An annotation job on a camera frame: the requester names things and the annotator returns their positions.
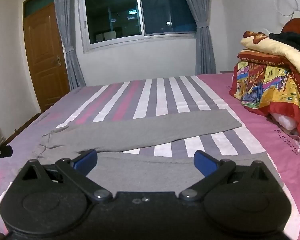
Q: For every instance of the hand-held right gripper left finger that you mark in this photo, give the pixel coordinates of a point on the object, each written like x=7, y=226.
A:
x=86, y=158

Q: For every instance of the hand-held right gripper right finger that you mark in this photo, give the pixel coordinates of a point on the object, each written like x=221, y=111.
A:
x=205, y=161

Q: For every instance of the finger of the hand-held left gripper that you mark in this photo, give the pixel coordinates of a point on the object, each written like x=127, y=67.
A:
x=1, y=152

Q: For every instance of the grey pants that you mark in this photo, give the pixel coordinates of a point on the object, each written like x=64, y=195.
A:
x=152, y=127

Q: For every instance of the striped bed sheet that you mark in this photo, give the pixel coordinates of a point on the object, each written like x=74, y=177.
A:
x=252, y=110

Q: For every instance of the colourful patterned pillow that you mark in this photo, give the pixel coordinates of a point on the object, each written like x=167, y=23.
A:
x=265, y=85

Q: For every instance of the brown wooden door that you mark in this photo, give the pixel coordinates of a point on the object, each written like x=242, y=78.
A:
x=45, y=55

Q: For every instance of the grey curtain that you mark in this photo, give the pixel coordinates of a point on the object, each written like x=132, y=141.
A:
x=67, y=30
x=205, y=42

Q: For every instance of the cream printed quilt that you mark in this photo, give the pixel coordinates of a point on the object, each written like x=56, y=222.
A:
x=270, y=43

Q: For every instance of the dark cloth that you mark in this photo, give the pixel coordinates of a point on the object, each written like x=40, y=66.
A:
x=292, y=40

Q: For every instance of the sliding glass window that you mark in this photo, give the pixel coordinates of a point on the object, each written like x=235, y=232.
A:
x=140, y=12

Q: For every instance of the red headboard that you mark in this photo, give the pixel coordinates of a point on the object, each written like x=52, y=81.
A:
x=297, y=25

